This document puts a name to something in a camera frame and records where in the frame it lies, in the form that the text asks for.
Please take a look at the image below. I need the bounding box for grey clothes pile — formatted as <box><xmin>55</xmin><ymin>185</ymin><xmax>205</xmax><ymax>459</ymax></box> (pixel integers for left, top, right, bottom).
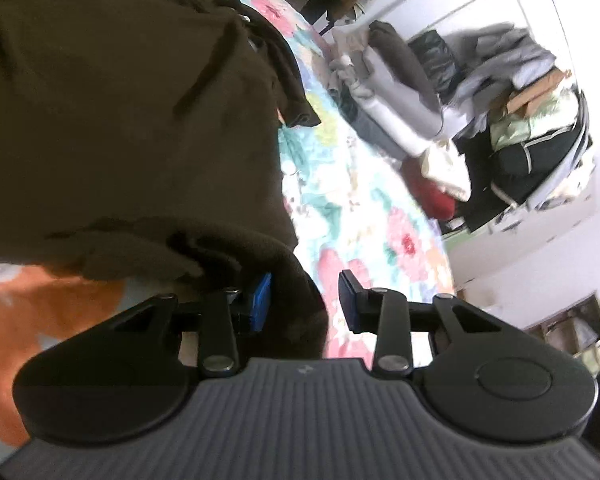
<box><xmin>444</xmin><ymin>22</ymin><xmax>562</xmax><ymax>113</ymax></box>

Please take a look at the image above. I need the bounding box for pile of clothes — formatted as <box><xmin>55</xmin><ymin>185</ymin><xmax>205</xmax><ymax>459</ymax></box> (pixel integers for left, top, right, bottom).
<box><xmin>330</xmin><ymin>0</ymin><xmax>598</xmax><ymax>235</ymax></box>

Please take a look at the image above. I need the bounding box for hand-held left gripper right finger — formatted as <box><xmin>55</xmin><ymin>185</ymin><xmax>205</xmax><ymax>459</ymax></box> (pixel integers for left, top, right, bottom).
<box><xmin>339</xmin><ymin>270</ymin><xmax>501</xmax><ymax>380</ymax></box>

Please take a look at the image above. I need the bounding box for floral quilted bedspread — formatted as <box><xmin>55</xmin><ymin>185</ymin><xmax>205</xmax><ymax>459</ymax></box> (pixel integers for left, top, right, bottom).
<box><xmin>0</xmin><ymin>0</ymin><xmax>455</xmax><ymax>466</ymax></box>

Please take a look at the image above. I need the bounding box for red cloth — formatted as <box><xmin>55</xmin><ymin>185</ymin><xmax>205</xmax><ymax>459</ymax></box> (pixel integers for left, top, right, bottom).
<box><xmin>401</xmin><ymin>160</ymin><xmax>457</xmax><ymax>222</ymax></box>

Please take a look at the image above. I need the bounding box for light green cloth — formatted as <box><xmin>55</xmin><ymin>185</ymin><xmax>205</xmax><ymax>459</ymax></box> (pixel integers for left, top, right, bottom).
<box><xmin>489</xmin><ymin>102</ymin><xmax>577</xmax><ymax>152</ymax></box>

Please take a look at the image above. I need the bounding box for dark brown garment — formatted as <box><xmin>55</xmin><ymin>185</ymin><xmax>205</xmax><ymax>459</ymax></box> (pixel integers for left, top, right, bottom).
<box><xmin>0</xmin><ymin>0</ymin><xmax>331</xmax><ymax>361</ymax></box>

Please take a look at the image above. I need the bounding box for black plastic bag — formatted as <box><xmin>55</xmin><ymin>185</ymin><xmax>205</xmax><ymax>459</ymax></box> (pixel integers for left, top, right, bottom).
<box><xmin>409</xmin><ymin>30</ymin><xmax>465</xmax><ymax>107</ymax></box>

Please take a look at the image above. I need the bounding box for dark brown cushion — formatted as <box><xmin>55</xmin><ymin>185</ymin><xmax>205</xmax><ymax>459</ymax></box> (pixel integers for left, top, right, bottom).
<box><xmin>369</xmin><ymin>20</ymin><xmax>442</xmax><ymax>113</ymax></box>

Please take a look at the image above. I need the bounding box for cream cloth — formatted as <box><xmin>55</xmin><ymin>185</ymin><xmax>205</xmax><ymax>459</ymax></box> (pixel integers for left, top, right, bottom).
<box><xmin>419</xmin><ymin>139</ymin><xmax>474</xmax><ymax>202</ymax></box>

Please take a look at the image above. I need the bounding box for white grey bedding pile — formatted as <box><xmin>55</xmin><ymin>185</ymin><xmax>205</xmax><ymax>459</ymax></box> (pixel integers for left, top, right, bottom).
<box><xmin>328</xmin><ymin>25</ymin><xmax>462</xmax><ymax>157</ymax></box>

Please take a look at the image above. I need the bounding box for black bag with white trim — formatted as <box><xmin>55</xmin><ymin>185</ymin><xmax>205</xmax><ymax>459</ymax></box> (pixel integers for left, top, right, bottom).
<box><xmin>489</xmin><ymin>125</ymin><xmax>587</xmax><ymax>207</ymax></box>

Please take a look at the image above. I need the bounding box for brown cardboard box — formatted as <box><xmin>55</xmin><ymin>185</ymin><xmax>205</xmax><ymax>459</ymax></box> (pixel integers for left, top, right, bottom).
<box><xmin>504</xmin><ymin>69</ymin><xmax>567</xmax><ymax>117</ymax></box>

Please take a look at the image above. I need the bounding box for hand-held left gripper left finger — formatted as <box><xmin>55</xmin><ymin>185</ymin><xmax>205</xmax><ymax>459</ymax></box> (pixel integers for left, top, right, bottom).
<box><xmin>107</xmin><ymin>272</ymin><xmax>274</xmax><ymax>379</ymax></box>

